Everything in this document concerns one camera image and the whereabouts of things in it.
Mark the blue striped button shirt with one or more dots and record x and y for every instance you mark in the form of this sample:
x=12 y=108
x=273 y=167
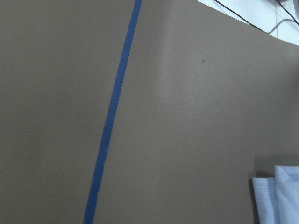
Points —
x=277 y=198

